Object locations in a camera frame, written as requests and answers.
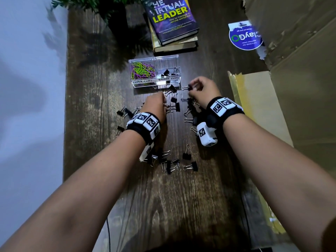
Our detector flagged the person's right hand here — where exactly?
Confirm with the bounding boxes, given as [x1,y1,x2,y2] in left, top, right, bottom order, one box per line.
[188,76,223,109]

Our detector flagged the person's left hand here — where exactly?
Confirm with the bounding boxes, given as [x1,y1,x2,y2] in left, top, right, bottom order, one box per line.
[139,92,167,124]

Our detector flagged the bunch of sorted binder clips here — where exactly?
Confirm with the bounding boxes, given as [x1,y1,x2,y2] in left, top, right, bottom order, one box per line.
[157,67,181,85]

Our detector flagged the bunch of sorted paper clips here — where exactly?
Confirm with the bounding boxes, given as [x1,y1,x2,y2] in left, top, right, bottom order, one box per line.
[130,61,157,85]

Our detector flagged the clear two-compartment plastic box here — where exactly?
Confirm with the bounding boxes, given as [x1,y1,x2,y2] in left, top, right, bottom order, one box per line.
[128,55,182,89]

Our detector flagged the pile of black binder clips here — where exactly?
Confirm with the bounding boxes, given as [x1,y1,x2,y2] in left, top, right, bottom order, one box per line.
[115,85,208,175]

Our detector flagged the person's left forearm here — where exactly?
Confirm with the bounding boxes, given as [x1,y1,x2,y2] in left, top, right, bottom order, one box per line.
[0,129,146,252]

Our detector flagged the person's right forearm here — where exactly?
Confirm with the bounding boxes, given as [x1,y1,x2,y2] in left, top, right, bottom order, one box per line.
[222,114,336,252]

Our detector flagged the large brown cardboard box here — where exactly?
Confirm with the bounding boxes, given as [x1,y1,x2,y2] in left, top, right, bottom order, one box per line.
[241,0,336,179]

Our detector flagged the black left wristband white markers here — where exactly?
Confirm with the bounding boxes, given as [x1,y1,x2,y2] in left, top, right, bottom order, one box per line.
[126,112,162,145]

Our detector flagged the black wristband white markers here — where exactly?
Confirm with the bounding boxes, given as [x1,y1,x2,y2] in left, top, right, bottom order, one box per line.
[126,112,162,145]
[206,96,245,129]

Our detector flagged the black right wristband white markers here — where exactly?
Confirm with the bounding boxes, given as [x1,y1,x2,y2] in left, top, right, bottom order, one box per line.
[206,96,245,129]

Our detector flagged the tan book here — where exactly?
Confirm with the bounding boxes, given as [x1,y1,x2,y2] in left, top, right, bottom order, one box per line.
[147,18,198,53]

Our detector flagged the yellowish cardboard sheet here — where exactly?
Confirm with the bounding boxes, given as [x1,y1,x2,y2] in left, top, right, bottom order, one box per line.
[227,71,294,235]

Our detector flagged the blue round sticker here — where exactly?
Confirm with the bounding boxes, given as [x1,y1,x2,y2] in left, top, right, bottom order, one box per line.
[227,20,264,51]

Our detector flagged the purple hardcover book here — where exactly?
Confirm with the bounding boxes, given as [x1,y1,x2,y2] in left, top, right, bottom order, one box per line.
[143,0,200,46]

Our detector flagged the green potted artificial plant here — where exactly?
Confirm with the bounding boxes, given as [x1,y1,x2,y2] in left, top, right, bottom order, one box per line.
[51,0,144,36]

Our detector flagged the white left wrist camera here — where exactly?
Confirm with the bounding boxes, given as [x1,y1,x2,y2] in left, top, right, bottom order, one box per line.
[139,142,155,162]

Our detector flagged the thin black cable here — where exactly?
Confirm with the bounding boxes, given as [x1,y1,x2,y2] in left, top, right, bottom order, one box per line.
[106,217,111,252]
[240,196,254,252]

